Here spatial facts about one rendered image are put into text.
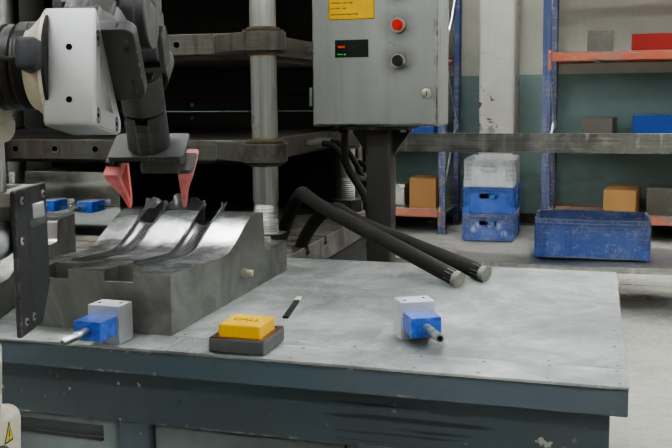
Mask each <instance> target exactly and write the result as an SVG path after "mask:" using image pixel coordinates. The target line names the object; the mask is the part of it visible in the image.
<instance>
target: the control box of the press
mask: <svg viewBox="0 0 672 448"><path fill-rule="evenodd" d="M312 44H313V87H309V106H313V125H314V126H339V133H341V159H342V163H343V167H344V169H345V171H346V174H347V175H348V177H349V178H350V180H351V181H352V183H353V184H354V186H355V187H356V189H357V191H358V193H359V195H360V197H361V199H362V202H363V205H364V207H365V212H366V217H367V218H368V219H370V220H372V221H374V222H377V223H379V224H381V225H384V226H386V227H389V228H391V229H394V230H396V204H395V154H396V152H397V151H398V149H399V148H400V146H401V145H402V143H403V142H404V140H405V139H406V137H407V136H408V134H409V133H410V131H414V129H415V128H419V126H441V125H446V124H448V45H449V0H312ZM350 132H353V134H354V135H355V137H356V138H357V140H358V141H359V143H360V144H361V146H362V147H363V149H364V150H365V152H366V153H367V192H366V190H365V188H364V186H363V184H362V183H361V181H360V180H359V178H358V177H357V175H356V174H355V172H354V171H353V169H352V166H351V164H350V160H349V155H348V140H349V133H350ZM365 249H367V261H377V262H396V255H395V254H393V253H391V252H389V251H388V250H386V249H384V248H382V247H380V246H378V245H377V244H375V243H373V242H371V241H369V240H367V242H366V243H365Z"/></svg>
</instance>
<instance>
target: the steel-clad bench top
mask: <svg viewBox="0 0 672 448"><path fill-rule="evenodd" d="M490 268H491V271H492V273H491V277H490V278H489V280H488V281H485V282H483V281H480V280H478V279H475V278H473V277H470V276H468V275H465V282H464V284H463V285H462V286H461V287H454V286H452V285H450V284H448V283H447V282H445V281H443V280H441V279H439V278H437V277H435V276H434V275H432V274H430V273H428V272H426V271H424V270H423V269H421V268H419V267H417V266H415V265H413V264H412V263H399V262H377V261H354V260H332V259H310V258H287V270H286V271H284V272H282V273H281V274H279V275H277V276H275V277H274V278H272V279H270V280H268V281H267V282H265V283H263V284H261V285H260V286H258V287H256V288H254V289H253V290H251V291H249V292H247V293H246V294H244V295H242V296H240V297H239V298H237V299H235V300H234V301H232V302H230V303H228V304H227V305H225V306H223V307H221V308H220V309H218V310H216V311H214V312H213V313H211V314H209V315H207V316H206V317H204V318H202V319H200V320H199V321H197V322H195V323H193V324H192V325H190V326H188V327H186V328H185V329H183V330H181V331H179V332H178V333H176V334H174V335H172V336H167V335H153V334H140V333H133V338H132V339H130V340H128V341H126V342H124V343H122V344H110V343H99V342H90V341H79V340H78V341H75V342H73V343H70V344H68V345H66V346H78V347H91V348H103V349H116V350H128V351H141V352H153V353H166V354H178V355H191V356H203V357H216V358H228V359H241V360H253V361H266V362H278V363H291V364H303V365H316V366H328V367H341V368H353V369H366V370H378V371H391V372H403V373H416V374H428V375H441V376H453V377H465V378H478V379H490V380H503V381H515V382H528V383H540V384H553V385H565V386H578V387H590V388H603V389H615V390H628V391H629V380H628V371H627V363H626V354H625V345H624V337H623V328H622V319H621V310H620V302H619V293H618V284H617V276H616V272H600V271H578V270H556V269H533V268H511V267H490ZM425 295H427V296H428V297H430V298H431V299H433V300H434V301H435V313H436V314H438V315H439V316H440V317H441V334H442V335H443V336H444V340H443V341H442V342H441V343H438V342H436V341H435V340H434V339H433V338H426V339H411V340H400V339H399V338H398V337H397V336H396V335H395V334H394V297H408V296H425ZM296 296H302V299H301V300H300V302H299V303H298V305H297V306H296V308H295V309H294V311H293V312H292V314H291V315H290V317H289V318H288V319H283V318H282V317H283V315H284V314H285V312H286V311H287V309H288V308H289V307H290V305H291V304H292V302H293V301H294V299H295V298H296ZM235 314H246V315H262V316H274V318H275V326H283V327H284V340H283V341H282V342H281V343H280V344H278V345H277V346H276V347H275V348H273V349H272V350H271V351H269V352H268V353H267V354H266V355H264V356H259V355H246V354H235V353H221V352H210V351H209V338H210V336H212V335H213V334H215V333H217V332H218V331H219V324H220V323H222V322H223V321H225V320H227V319H228V318H230V317H231V316H233V315H235ZM72 333H74V329H72V328H58V327H45V326H37V327H36V328H34V329H33V330H32V331H30V332H29V333H28V334H27V335H25V336H24V337H23V338H17V325H16V308H15V309H13V310H12V311H10V312H9V313H7V314H6V315H5V316H3V317H2V318H0V340H3V341H16V342H28V343H41V344H53V345H61V344H60V340H61V339H62V338H63V337H65V336H68V335H71V334H72Z"/></svg>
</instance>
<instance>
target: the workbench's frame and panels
mask: <svg viewBox="0 0 672 448"><path fill-rule="evenodd" d="M0 344H1V346H2V404H12V405H14V406H16V407H17V408H18V410H19V412H20V415H21V448H609V436H610V416H615V417H628V396H629V391H628V390H615V389H603V388H590V387H578V386H565V385H553V384H540V383H528V382H515V381H503V380H490V379H478V378H465V377H453V376H441V375H428V374H416V373H403V372H391V371H378V370H366V369H353V368H341V367H328V366H316V365H303V364H291V363H278V362H266V361H253V360H241V359H228V358H216V357H203V356H191V355H178V354H166V353H153V352H141V351H128V350H116V349H103V348H91V347H78V346H64V345H53V344H41V343H28V342H16V341H3V340H0Z"/></svg>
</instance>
